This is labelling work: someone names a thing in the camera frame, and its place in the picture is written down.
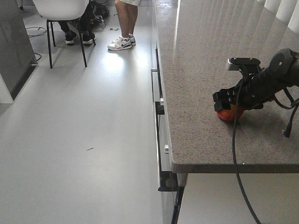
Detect seated person black shoes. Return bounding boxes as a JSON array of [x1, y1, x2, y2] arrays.
[[58, 0, 96, 46]]

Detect long black camera cable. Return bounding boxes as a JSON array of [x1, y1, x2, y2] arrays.
[[232, 65, 262, 224]]

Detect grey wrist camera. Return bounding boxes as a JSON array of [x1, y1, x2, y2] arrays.
[[226, 57, 261, 72]]

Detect standing person white sneakers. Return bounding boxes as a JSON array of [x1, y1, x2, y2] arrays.
[[107, 0, 141, 51]]

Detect red yellow apple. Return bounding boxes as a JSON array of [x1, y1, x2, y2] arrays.
[[217, 105, 245, 122]]

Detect grey cabinet on left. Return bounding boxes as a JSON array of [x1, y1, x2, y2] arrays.
[[0, 0, 37, 104]]

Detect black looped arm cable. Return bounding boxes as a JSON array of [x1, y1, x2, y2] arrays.
[[273, 87, 299, 138]]

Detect black floor cables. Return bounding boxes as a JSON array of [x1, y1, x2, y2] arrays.
[[24, 27, 48, 62]]

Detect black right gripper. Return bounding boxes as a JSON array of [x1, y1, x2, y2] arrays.
[[213, 70, 278, 112]]

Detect white chair black legs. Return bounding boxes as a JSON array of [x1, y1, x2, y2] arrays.
[[33, 0, 90, 67]]

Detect grey kitchen counter island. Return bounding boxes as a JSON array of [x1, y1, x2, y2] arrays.
[[154, 0, 299, 224]]

